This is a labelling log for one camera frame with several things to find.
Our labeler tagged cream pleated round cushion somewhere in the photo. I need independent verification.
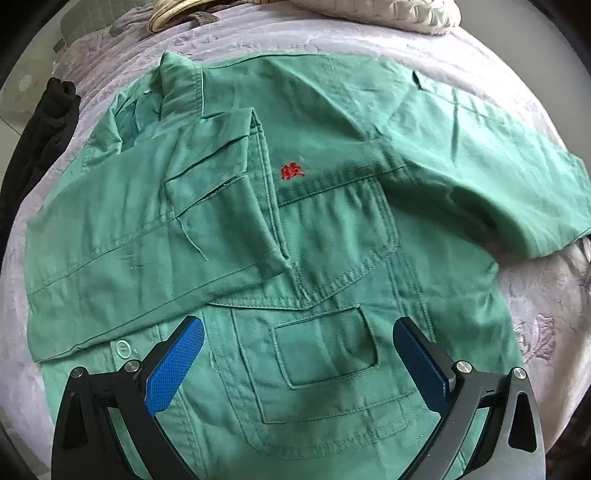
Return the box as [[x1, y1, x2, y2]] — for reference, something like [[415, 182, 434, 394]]
[[294, 0, 462, 35]]

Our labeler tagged green work jacket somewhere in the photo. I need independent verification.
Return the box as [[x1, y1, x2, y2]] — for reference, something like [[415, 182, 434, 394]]
[[24, 52, 590, 479]]

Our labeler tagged black garment on bed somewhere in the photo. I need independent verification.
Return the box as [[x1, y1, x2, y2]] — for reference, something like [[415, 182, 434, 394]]
[[1, 77, 81, 251]]

